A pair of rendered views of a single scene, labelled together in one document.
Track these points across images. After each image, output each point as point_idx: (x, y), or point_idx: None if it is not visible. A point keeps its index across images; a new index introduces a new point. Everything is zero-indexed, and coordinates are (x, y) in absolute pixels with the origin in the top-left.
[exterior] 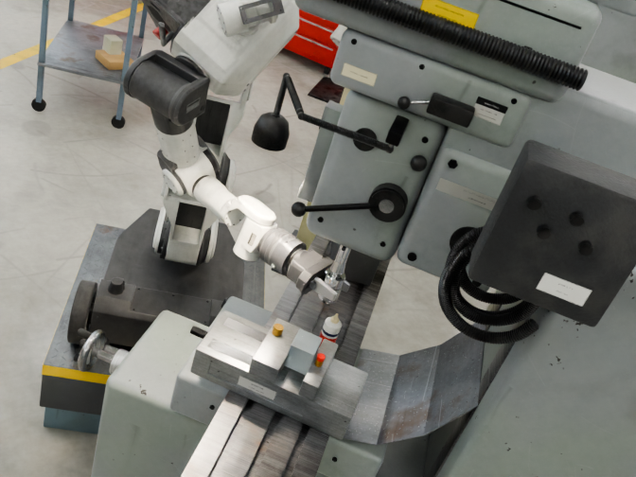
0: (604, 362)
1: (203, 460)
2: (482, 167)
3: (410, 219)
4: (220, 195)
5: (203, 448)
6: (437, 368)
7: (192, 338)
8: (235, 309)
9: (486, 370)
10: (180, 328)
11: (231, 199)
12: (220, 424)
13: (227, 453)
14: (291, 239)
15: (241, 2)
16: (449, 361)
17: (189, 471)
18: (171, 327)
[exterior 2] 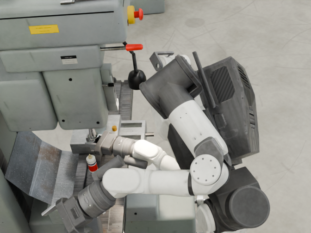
0: None
1: (126, 104)
2: None
3: None
4: (171, 157)
5: (127, 107)
6: (32, 175)
7: (169, 205)
8: (149, 196)
9: (14, 131)
10: (178, 207)
11: (164, 156)
12: (126, 117)
13: (119, 113)
14: (120, 139)
15: (174, 55)
16: (26, 172)
17: (128, 99)
18: (182, 205)
